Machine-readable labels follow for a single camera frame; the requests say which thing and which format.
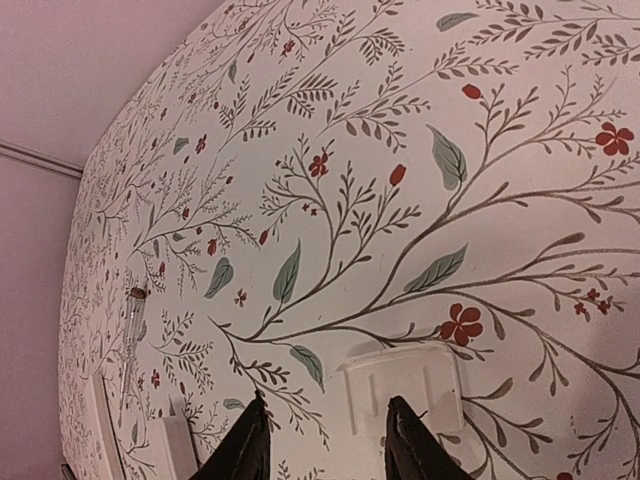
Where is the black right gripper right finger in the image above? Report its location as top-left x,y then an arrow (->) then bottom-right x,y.
384,396 -> 470,480

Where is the white remote control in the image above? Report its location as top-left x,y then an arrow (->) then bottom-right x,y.
147,396 -> 198,480

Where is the white battery cover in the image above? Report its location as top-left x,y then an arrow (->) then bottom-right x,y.
337,342 -> 465,437

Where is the white remote with QR label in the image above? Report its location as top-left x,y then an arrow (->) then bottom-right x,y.
87,373 -> 125,480

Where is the clear plastic screwdriver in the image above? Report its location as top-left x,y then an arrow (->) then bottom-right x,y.
118,285 -> 147,425

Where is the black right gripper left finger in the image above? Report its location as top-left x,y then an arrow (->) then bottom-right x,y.
190,391 -> 271,480

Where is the aluminium back left frame post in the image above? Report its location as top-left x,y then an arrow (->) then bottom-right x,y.
0,140 -> 84,180

